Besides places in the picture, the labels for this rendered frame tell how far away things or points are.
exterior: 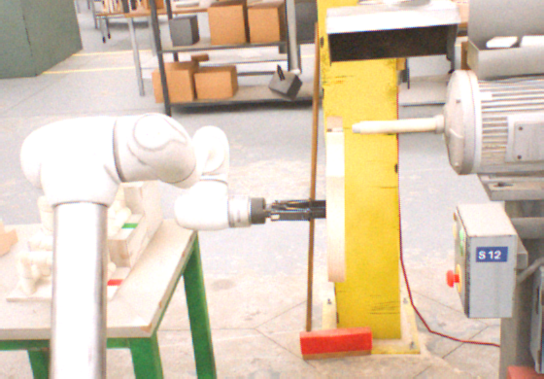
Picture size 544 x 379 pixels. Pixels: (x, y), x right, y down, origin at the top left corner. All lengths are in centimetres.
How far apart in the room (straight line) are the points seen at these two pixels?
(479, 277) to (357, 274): 142
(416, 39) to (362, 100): 81
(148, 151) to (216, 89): 546
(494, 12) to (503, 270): 63
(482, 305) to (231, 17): 526
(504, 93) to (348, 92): 104
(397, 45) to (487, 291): 67
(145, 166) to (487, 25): 90
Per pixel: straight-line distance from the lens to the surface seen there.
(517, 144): 164
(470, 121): 162
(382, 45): 183
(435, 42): 184
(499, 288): 154
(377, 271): 289
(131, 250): 184
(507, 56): 165
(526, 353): 195
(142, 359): 167
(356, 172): 270
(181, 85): 673
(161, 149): 128
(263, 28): 648
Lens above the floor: 177
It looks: 21 degrees down
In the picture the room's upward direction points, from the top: 5 degrees counter-clockwise
